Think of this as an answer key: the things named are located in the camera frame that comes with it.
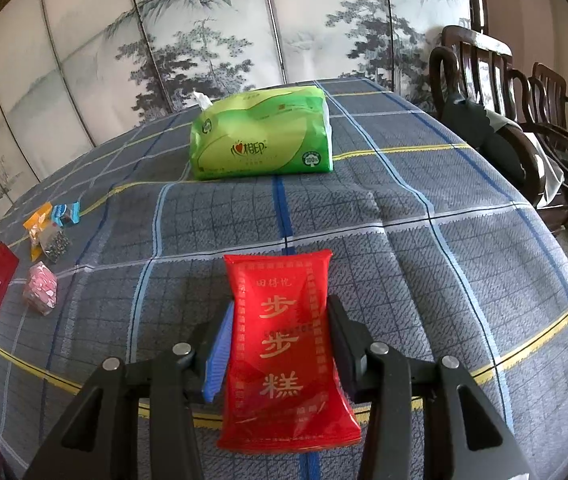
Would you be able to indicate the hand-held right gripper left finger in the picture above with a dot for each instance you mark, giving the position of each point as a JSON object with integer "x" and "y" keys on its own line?
{"x": 216, "y": 360}

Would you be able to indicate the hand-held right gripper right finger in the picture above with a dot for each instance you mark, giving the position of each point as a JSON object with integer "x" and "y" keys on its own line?
{"x": 346, "y": 355}

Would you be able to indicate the red snack packet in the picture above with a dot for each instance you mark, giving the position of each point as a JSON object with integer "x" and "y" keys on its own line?
{"x": 284, "y": 330}

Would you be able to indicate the pink snack packet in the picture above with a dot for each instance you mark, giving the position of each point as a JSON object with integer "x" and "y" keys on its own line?
{"x": 41, "y": 287}

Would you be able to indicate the dark seed bar packet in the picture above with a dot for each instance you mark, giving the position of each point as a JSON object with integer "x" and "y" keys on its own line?
{"x": 54, "y": 246}

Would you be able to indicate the small blue-topped snack packet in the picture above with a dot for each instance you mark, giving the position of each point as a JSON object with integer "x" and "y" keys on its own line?
{"x": 66, "y": 212}

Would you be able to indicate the orange snack packet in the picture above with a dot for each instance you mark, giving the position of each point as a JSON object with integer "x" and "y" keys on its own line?
{"x": 37, "y": 221}

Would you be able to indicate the blue plaid tablecloth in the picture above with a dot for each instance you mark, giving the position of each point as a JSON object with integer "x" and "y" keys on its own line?
{"x": 414, "y": 260}

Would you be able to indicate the green tissue pack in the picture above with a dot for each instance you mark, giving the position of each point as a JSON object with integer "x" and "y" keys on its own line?
{"x": 259, "y": 135}

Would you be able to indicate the dark cloth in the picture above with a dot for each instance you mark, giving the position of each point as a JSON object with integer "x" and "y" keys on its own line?
{"x": 484, "y": 135}

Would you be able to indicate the white cloth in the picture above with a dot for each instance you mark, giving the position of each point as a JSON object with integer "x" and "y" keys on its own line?
{"x": 546, "y": 170}

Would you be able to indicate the dark wooden chair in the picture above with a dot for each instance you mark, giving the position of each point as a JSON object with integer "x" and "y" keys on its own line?
{"x": 549, "y": 85}
{"x": 469, "y": 47}

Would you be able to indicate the ink landscape folding screen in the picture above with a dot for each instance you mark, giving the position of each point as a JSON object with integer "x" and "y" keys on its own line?
{"x": 264, "y": 25}

